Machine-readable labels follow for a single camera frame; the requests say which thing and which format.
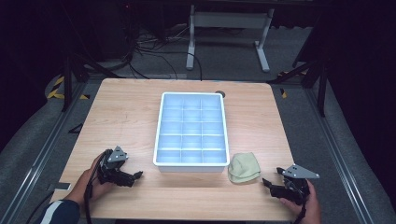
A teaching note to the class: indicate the black metal stand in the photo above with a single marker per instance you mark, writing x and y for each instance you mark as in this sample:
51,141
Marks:
314,71
74,68

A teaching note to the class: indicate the white metal table frame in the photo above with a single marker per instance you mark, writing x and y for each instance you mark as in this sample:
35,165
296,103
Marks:
229,21

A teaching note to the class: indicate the person's left hand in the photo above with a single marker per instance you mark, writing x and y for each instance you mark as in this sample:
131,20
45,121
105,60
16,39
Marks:
90,186

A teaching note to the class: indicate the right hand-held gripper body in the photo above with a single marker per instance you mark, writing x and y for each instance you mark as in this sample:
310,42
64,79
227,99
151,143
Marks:
294,186

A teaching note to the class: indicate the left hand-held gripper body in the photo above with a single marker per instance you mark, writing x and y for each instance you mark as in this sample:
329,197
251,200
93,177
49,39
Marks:
112,165

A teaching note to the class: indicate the grey metal floor rail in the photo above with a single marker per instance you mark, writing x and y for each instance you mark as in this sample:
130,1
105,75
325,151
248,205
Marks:
342,161
40,155

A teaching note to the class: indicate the dark round table grommet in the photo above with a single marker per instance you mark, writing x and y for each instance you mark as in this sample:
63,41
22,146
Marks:
220,92

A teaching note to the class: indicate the yellow black floor tape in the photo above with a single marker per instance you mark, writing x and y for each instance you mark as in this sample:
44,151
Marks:
60,90
284,92

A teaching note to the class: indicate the person's right hand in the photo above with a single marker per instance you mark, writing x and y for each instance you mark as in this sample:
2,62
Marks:
308,208

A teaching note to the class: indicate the folded light green cloth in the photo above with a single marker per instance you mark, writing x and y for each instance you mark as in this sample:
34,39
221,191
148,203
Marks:
243,168

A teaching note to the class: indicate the white divided storage box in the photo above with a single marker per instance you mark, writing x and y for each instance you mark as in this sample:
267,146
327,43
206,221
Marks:
191,127

